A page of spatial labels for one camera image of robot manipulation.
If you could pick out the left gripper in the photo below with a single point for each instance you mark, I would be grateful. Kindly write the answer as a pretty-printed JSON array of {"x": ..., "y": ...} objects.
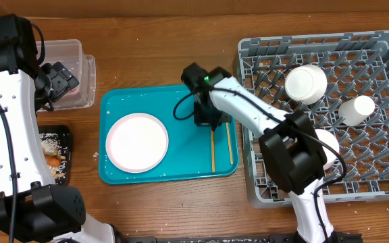
[{"x": 63, "y": 79}]

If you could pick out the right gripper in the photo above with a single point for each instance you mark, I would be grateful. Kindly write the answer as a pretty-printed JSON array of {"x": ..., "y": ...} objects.
[{"x": 206, "y": 119}]

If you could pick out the wooden chopstick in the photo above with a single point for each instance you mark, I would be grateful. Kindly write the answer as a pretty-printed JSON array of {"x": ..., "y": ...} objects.
[
  {"x": 229, "y": 144},
  {"x": 212, "y": 151}
]

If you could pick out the rice and peanut scraps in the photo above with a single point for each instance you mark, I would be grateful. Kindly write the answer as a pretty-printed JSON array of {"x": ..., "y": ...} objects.
[{"x": 58, "y": 144}]

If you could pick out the large white plate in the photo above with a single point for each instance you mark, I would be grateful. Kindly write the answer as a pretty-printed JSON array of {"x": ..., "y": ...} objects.
[{"x": 137, "y": 143}]

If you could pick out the orange carrot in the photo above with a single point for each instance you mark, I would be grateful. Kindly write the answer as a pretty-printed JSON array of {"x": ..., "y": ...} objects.
[{"x": 52, "y": 161}]

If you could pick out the white saucer plate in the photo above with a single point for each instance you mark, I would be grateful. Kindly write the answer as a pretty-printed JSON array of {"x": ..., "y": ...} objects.
[{"x": 306, "y": 83}]

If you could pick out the small white cup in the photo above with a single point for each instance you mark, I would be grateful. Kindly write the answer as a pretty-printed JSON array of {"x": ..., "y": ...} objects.
[{"x": 356, "y": 110}]

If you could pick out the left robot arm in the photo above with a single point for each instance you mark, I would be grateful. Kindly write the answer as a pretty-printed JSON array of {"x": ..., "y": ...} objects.
[{"x": 32, "y": 206}]

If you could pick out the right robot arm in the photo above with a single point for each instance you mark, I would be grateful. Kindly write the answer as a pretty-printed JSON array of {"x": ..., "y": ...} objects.
[{"x": 292, "y": 153}]

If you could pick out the grey dishwasher rack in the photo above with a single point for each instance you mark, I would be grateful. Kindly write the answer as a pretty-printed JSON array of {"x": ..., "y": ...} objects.
[{"x": 355, "y": 64}]

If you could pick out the clear plastic bin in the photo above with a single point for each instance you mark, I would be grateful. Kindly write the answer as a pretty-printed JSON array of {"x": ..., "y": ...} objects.
[{"x": 86, "y": 74}]

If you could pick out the black rectangular tray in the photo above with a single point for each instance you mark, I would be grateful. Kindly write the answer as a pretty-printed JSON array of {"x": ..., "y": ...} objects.
[{"x": 58, "y": 129}]

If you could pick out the teal serving tray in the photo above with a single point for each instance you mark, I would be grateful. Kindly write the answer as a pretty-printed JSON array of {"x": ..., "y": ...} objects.
[{"x": 189, "y": 151}]

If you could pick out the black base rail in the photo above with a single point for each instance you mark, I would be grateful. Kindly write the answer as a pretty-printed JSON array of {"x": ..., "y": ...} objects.
[{"x": 273, "y": 238}]

